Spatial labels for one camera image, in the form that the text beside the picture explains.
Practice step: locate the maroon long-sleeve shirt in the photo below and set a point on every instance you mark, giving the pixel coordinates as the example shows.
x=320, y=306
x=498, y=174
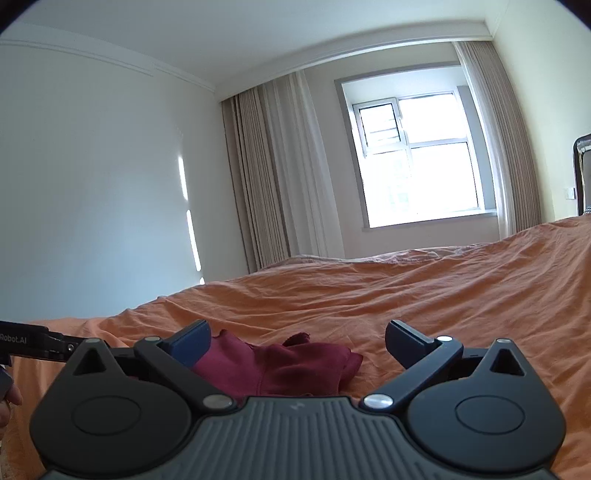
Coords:
x=286, y=369

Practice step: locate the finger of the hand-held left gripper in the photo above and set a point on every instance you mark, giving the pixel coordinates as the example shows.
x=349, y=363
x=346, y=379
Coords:
x=62, y=346

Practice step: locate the dark wooden padded headboard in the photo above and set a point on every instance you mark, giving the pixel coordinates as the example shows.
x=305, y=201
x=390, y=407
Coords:
x=582, y=175

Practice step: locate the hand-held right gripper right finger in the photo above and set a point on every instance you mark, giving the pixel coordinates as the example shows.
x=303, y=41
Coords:
x=404, y=341

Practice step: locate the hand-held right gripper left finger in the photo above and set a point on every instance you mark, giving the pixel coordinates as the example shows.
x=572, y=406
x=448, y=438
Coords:
x=191, y=344

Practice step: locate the orange bedspread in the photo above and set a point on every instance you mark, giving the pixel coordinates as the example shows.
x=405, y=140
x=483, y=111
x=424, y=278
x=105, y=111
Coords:
x=438, y=295

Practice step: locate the wide beige curtain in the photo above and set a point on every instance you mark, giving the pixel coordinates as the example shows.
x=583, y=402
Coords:
x=277, y=175

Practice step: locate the person's left hand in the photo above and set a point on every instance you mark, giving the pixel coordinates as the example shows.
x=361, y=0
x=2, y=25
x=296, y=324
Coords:
x=9, y=406

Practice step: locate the white wall socket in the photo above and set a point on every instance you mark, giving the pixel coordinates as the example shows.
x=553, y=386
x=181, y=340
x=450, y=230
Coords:
x=570, y=192

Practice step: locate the white framed window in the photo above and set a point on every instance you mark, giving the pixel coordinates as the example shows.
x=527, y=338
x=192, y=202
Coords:
x=415, y=152

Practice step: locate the narrow beige curtain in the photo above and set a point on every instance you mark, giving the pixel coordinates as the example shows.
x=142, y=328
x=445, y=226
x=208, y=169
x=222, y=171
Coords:
x=508, y=138

